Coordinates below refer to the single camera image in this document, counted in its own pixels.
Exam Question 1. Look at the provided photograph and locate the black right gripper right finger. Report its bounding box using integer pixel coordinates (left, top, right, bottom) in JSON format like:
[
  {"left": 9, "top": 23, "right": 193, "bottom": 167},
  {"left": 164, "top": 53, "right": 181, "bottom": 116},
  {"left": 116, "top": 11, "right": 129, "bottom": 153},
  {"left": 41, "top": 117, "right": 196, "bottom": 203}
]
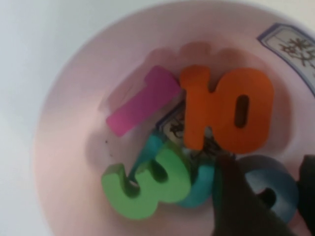
[{"left": 296, "top": 154, "right": 315, "bottom": 236}]

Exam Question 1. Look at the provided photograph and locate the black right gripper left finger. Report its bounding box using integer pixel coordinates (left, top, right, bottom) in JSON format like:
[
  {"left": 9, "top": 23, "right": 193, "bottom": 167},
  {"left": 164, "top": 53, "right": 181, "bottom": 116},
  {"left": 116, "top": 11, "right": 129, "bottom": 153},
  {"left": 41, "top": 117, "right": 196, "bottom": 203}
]
[{"left": 213, "top": 154, "right": 293, "bottom": 236}]

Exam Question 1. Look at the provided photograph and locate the dark blue-grey wooden number nine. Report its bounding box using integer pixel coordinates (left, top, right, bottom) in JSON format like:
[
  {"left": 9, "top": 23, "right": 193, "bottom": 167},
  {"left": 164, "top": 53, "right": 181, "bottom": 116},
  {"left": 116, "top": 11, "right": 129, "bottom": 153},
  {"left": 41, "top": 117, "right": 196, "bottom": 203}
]
[{"left": 242, "top": 156, "right": 300, "bottom": 224}]

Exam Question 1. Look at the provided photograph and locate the pink plastic bowl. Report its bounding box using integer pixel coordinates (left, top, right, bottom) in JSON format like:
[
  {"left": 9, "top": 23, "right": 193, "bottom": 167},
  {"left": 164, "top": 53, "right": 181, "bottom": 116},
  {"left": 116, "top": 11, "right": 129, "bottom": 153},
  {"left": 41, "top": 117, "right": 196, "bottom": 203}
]
[{"left": 31, "top": 0, "right": 315, "bottom": 236}]

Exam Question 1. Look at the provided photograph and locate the blue wooden number two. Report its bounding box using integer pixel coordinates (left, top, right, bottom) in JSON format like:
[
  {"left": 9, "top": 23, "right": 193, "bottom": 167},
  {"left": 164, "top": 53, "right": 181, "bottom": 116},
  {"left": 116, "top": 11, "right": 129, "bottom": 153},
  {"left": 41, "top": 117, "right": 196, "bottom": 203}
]
[{"left": 130, "top": 135, "right": 216, "bottom": 208}]

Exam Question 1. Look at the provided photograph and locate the green wooden number three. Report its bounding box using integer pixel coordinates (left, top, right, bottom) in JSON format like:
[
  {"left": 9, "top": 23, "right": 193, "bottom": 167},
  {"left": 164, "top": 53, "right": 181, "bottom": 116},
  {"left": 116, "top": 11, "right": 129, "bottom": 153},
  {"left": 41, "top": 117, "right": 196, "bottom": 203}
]
[{"left": 100, "top": 141, "right": 191, "bottom": 221}]

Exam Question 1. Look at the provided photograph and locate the orange wooden number ten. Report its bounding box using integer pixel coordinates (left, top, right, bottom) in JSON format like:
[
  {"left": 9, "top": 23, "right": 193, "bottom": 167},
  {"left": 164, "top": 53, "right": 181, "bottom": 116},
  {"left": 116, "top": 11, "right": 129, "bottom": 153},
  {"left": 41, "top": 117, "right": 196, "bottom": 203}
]
[{"left": 179, "top": 65, "right": 275, "bottom": 154}]

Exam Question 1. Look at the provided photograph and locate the magenta wooden number one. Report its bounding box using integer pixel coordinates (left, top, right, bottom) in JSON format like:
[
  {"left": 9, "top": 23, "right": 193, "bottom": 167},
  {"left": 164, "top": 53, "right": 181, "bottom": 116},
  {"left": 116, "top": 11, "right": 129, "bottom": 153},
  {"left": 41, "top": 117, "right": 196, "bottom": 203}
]
[{"left": 105, "top": 65, "right": 182, "bottom": 137}]

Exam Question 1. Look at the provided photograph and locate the paper label on pink rim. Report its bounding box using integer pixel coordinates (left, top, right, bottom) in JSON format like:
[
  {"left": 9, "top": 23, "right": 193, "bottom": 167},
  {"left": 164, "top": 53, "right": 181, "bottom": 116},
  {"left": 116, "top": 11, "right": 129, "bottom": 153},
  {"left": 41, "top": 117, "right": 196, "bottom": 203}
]
[{"left": 256, "top": 23, "right": 315, "bottom": 95}]

